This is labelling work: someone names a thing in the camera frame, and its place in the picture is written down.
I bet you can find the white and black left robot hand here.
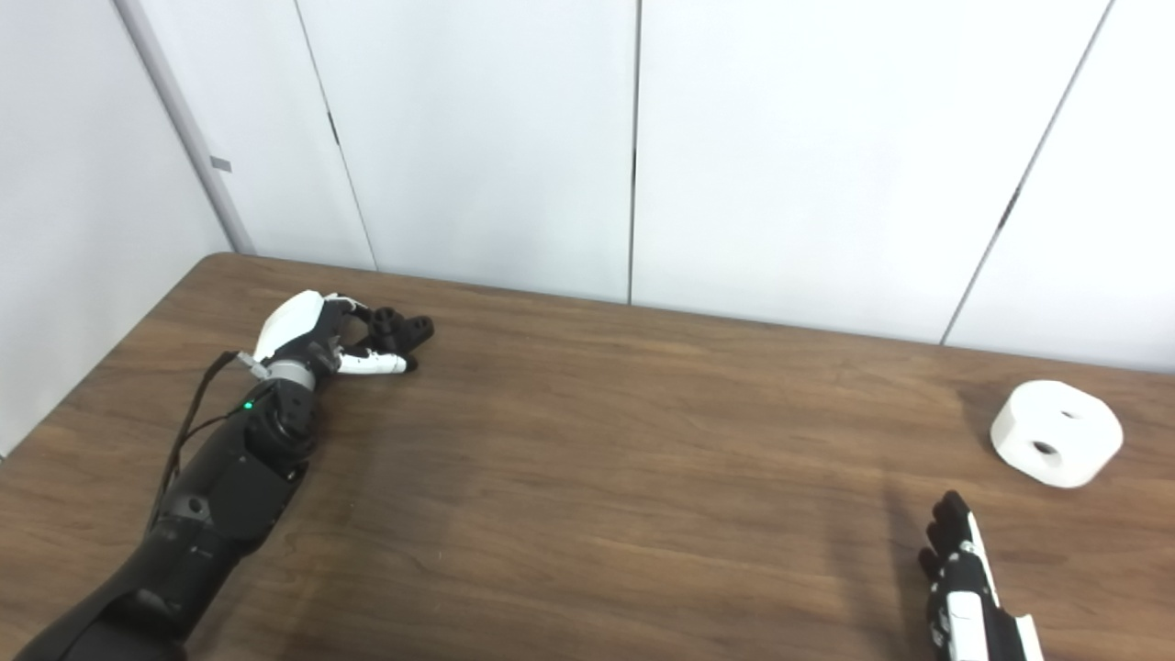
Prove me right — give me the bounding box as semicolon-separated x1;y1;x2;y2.
248;290;419;382

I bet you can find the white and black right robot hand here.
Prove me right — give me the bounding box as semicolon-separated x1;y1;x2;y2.
919;490;1046;661

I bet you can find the black plastic flanged holder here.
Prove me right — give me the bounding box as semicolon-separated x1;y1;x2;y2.
353;308;435;373

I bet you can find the round white plastic piece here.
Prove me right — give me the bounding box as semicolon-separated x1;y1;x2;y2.
990;380;1125;489

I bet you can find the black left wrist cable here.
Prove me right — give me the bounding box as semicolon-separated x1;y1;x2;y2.
147;351;267;533

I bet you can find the grey wall corner post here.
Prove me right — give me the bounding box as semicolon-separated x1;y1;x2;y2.
112;0;256;255

